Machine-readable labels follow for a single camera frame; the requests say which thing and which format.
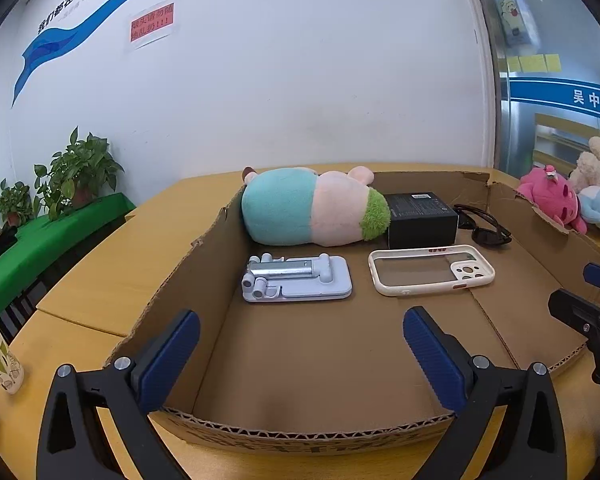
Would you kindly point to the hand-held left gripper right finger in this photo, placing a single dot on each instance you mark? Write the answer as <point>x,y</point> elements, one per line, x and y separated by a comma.
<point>432,355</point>

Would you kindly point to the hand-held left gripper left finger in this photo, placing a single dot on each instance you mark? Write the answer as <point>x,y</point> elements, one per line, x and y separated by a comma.
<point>167,360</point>

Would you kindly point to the white phone case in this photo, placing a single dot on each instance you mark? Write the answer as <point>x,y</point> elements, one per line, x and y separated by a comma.
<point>380,280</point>

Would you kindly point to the black sunglasses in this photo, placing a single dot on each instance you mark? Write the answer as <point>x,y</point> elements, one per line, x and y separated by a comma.
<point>490,237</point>

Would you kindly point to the cardboard box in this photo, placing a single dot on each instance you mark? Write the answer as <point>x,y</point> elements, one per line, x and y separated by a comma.
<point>305,350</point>

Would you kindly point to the black box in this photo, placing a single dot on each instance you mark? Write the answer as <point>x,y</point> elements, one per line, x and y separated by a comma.
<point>420,220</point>

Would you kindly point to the light blue phone stand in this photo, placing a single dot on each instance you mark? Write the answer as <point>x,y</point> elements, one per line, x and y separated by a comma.
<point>310,285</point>

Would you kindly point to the pig plush toy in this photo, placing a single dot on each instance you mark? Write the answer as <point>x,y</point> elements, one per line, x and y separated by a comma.
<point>290,210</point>

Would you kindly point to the blue plush toy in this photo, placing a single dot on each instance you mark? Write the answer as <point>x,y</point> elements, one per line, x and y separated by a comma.
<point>597,207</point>

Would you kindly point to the pink plush toy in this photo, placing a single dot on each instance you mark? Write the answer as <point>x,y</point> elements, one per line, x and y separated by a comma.
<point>550,195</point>

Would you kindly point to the beige plush toy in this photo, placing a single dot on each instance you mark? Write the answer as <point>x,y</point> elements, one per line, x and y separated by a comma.
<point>592,167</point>

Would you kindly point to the dark chair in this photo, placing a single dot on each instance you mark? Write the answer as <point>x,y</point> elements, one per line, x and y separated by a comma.
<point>15,312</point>

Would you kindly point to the leaf print paper cup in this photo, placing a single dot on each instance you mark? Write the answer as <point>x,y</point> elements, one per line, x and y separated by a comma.
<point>0,360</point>

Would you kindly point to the green table cloth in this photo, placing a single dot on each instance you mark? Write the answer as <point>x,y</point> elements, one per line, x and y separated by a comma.
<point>45,245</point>

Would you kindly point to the blue glass banner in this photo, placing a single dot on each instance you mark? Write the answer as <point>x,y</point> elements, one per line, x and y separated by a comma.
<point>555,95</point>

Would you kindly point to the large potted plant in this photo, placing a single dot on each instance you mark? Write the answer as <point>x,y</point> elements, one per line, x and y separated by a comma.
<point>80,170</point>

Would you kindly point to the small potted plant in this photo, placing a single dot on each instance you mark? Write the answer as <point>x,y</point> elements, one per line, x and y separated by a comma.
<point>12,205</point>

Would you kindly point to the row of yellow sticky notes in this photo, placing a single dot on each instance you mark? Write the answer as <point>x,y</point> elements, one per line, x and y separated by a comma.
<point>535,62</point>

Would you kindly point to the cartoon poster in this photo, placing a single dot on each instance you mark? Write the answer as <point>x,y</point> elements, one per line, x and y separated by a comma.
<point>515,10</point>

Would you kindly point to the red wall sign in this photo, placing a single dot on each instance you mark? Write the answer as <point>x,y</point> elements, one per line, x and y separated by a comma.
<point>151,26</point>

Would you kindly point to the blue wave wall decal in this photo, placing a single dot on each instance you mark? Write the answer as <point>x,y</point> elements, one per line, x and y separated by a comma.
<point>50,42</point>

